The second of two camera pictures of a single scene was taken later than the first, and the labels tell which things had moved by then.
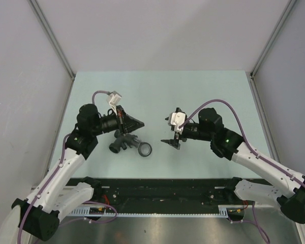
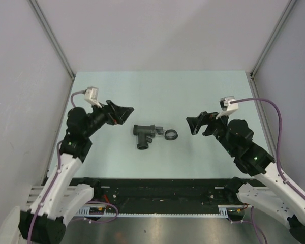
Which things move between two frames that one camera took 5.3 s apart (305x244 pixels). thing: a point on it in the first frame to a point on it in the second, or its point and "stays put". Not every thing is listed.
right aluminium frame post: (287, 9) stays put
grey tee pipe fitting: (122, 141) to (145, 133)
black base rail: (140, 195) stays put
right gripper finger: (170, 142) to (196, 128)
